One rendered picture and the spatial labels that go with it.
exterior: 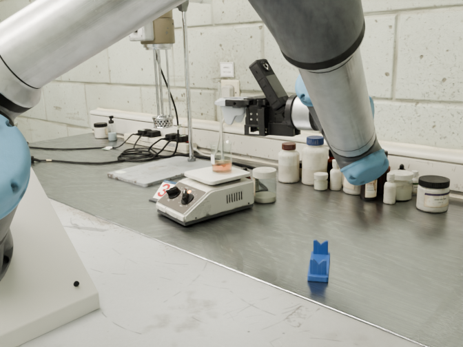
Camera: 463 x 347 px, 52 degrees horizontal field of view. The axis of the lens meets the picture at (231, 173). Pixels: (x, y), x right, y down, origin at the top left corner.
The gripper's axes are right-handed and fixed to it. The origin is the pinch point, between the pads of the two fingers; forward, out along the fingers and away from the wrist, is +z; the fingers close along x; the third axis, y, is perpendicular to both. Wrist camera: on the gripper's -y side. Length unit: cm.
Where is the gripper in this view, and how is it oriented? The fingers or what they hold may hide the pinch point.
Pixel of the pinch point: (220, 100)
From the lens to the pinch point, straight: 111.7
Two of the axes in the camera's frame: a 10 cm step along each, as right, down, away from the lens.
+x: 5.7, -2.2, 7.9
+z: -8.2, -1.1, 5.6
